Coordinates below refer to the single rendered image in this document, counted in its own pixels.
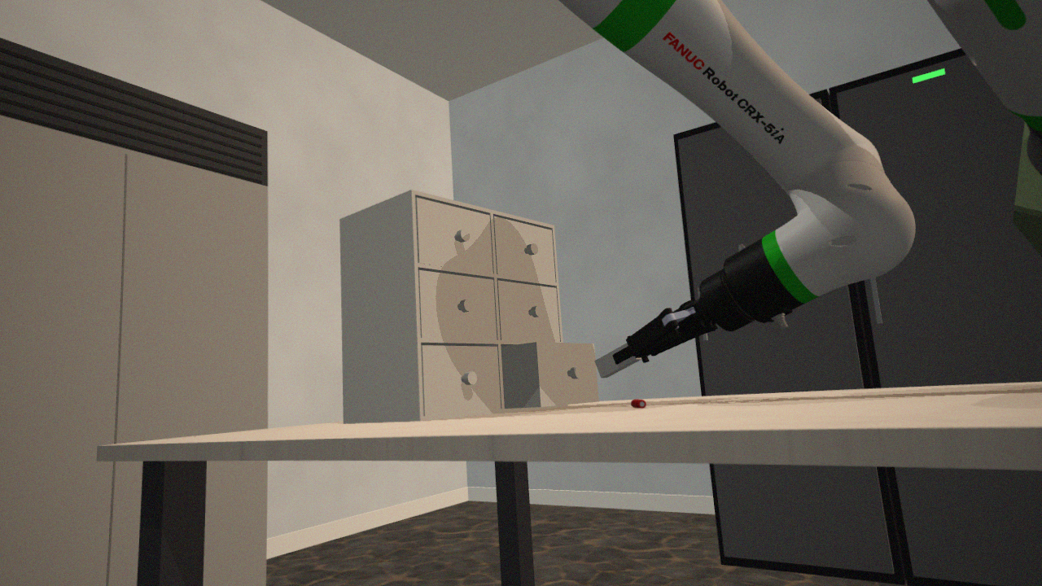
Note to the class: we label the small grey chest of drawers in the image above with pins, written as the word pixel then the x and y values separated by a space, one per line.
pixel 381 336

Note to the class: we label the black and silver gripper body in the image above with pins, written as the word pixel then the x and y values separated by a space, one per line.
pixel 715 305

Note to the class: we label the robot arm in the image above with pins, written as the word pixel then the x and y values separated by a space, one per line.
pixel 842 234

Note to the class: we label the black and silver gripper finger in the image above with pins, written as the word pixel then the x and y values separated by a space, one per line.
pixel 651 336
pixel 671 344

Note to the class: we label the tan drawer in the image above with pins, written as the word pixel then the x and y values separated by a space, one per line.
pixel 544 374
pixel 456 307
pixel 453 237
pixel 524 251
pixel 527 312
pixel 450 386

